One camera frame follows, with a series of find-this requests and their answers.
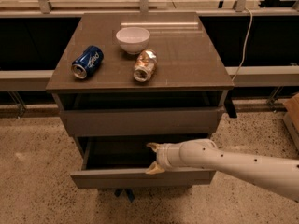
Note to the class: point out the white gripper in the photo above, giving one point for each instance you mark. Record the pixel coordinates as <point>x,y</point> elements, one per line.
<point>163,157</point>

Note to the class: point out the grey drawer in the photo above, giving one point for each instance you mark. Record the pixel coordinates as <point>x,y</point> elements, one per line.
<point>85,123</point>
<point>120,162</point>

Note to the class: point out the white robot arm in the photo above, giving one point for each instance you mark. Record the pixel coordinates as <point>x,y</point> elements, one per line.
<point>278,175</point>

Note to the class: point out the grey top drawer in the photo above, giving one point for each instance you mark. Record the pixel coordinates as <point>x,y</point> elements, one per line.
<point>85,123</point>

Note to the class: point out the grey drawer cabinet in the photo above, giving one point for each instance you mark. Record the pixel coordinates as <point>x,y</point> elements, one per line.
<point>189,74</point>

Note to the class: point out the crumpled gold can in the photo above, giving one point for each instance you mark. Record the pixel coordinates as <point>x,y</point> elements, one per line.
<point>145,65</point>

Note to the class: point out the blue pepsi can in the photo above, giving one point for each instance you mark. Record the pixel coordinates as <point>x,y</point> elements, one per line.
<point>86,64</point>

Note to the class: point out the white ceramic bowl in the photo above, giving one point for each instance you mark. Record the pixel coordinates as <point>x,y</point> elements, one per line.
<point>133,39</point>

